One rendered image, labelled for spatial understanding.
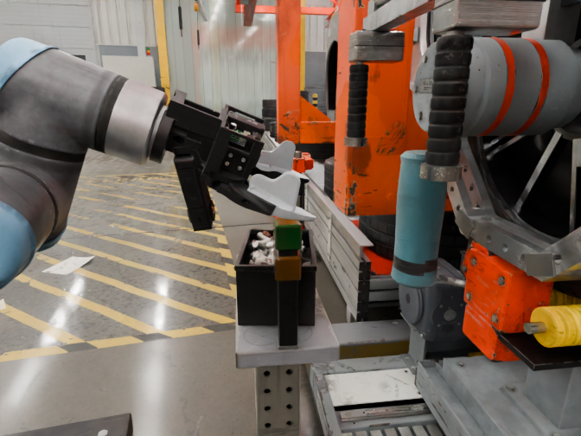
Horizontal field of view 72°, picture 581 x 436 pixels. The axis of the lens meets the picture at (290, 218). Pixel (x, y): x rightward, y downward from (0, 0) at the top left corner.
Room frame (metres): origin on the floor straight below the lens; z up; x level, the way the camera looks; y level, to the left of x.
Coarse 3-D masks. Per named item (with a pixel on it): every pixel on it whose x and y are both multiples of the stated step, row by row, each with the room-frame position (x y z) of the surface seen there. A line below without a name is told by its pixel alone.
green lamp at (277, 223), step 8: (280, 224) 0.55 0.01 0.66; (288, 224) 0.55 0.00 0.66; (296, 224) 0.55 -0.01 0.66; (280, 232) 0.55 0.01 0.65; (288, 232) 0.55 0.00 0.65; (296, 232) 0.55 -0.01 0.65; (280, 240) 0.55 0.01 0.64; (288, 240) 0.55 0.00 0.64; (296, 240) 0.55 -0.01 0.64; (280, 248) 0.55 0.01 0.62; (288, 248) 0.55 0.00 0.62; (296, 248) 0.55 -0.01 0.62
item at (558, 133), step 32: (576, 32) 0.87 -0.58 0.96; (576, 128) 0.68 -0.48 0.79; (512, 160) 0.84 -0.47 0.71; (544, 160) 0.70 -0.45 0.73; (576, 160) 0.64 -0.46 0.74; (512, 192) 0.78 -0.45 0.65; (544, 192) 0.79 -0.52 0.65; (576, 192) 0.62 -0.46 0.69; (544, 224) 0.69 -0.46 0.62; (576, 224) 0.61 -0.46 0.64
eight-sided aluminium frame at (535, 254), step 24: (456, 192) 0.78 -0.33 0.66; (480, 192) 0.77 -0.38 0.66; (456, 216) 0.76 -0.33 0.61; (480, 216) 0.73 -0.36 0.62; (480, 240) 0.68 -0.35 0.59; (504, 240) 0.62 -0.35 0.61; (528, 240) 0.62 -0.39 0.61; (552, 240) 0.59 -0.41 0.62; (576, 240) 0.49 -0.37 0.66; (528, 264) 0.55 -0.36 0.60; (552, 264) 0.51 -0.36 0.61; (576, 264) 0.48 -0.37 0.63
